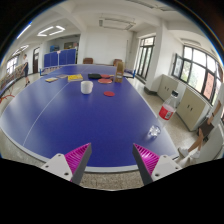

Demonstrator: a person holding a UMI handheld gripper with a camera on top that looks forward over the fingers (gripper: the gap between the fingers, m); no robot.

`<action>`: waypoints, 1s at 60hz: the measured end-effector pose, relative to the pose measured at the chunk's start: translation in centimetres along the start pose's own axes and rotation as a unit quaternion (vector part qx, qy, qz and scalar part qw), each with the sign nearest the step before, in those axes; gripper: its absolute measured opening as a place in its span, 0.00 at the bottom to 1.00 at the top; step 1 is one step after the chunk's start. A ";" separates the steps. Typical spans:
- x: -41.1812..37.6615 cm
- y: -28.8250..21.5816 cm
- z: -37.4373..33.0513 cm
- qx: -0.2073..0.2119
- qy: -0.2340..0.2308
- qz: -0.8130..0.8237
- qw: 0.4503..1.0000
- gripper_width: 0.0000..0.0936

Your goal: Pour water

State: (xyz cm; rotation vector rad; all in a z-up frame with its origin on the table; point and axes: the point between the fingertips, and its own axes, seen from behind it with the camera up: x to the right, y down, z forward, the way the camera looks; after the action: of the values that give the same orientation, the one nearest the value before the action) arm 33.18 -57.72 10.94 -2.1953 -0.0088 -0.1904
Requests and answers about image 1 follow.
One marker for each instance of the brown armchair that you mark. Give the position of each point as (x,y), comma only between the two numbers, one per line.
(88,60)
(117,62)

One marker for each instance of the small yellow blue booklet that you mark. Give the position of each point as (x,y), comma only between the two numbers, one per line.
(51,79)

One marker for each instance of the blue partition panels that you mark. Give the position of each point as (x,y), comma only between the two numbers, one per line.
(60,57)

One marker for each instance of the yellow book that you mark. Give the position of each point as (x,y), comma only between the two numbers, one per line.
(75,77)

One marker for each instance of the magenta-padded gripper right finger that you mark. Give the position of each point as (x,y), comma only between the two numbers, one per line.
(148,158)

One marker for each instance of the tall black-framed window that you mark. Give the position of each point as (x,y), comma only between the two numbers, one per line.
(145,56)

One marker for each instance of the red table tennis paddle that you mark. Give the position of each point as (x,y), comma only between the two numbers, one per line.
(106,76)
(105,81)

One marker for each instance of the ceiling air conditioner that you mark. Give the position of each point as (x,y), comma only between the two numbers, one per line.
(116,24)

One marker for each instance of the black flat case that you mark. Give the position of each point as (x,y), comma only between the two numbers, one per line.
(94,76)

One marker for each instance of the dark door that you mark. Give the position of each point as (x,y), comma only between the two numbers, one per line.
(36,60)

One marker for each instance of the person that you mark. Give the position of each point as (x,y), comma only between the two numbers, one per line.
(25,70)
(200,140)

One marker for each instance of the white mug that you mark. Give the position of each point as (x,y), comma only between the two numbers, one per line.
(86,87)

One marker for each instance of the clear red-labelled drink bottle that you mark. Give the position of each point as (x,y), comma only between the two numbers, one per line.
(166,112)

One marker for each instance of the beige two-door cabinet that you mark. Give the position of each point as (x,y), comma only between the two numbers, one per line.
(168,87)
(191,108)

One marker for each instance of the ceiling lights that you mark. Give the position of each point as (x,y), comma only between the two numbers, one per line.
(24,30)

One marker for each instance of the small grey booklet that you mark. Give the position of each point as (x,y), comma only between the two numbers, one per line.
(62,76)

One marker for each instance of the flat round red coaster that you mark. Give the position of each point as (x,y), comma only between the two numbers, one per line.
(109,93)

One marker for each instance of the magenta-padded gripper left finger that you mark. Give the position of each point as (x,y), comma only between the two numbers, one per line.
(76,156)

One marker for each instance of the large black-framed window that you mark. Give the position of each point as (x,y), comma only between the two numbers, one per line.
(198,70)

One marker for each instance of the brown cardboard box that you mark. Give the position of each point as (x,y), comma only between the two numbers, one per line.
(119,71)

